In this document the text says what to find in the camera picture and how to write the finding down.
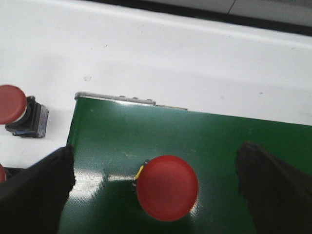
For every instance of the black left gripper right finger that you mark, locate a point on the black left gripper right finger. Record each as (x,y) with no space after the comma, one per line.
(278,195)

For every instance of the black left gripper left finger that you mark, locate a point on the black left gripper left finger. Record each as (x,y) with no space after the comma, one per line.
(32,201)

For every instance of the red mushroom push button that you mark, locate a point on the red mushroom push button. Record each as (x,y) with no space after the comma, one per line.
(166,187)
(22,116)

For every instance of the green conveyor belt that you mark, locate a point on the green conveyor belt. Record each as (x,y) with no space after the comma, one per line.
(112,140)

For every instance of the aluminium conveyor frame rail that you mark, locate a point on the aluminium conveyor frame rail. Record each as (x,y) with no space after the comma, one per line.
(123,100)

